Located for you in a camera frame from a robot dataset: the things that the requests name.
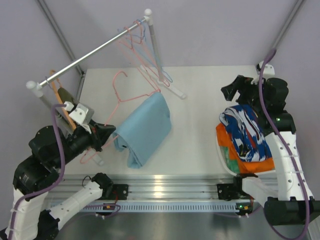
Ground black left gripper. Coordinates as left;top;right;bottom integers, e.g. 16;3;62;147
53;118;117;168

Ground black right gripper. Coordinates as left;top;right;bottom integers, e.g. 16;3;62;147
221;75;268;112

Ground blue white patterned trousers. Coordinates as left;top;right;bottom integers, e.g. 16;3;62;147
219;104;272;163

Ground light blue trousers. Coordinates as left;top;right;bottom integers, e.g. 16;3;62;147
113;92;172;169

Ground orange trousers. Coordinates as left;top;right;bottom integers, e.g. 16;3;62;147
216;123;276;175

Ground green white patterned trousers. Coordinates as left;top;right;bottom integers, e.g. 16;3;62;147
219;146;240;174

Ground pink hanger with orange trousers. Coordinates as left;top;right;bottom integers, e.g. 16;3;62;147
116;21;171;88

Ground blue wire hanger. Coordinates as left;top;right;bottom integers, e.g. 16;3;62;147
134;18;173;87

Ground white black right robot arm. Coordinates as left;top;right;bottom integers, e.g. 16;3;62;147
219;75;320;226

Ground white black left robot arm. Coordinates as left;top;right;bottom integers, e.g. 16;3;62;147
0;120;116;240

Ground white perforated plastic basket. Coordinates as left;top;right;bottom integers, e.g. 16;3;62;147
215;137;276;178

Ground silver clothes rack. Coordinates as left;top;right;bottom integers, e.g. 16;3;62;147
26;8;187;108

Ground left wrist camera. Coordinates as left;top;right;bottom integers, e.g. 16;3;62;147
63;101;95;126

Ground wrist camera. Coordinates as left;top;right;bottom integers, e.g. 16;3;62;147
251;61;275;85
63;101;95;126

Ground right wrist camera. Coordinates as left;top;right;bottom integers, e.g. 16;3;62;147
251;61;275;85

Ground perforated cable duct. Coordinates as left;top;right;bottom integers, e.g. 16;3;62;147
49;201;253;213

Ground aluminium rail frame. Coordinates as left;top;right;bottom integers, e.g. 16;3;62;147
39;174;311;201

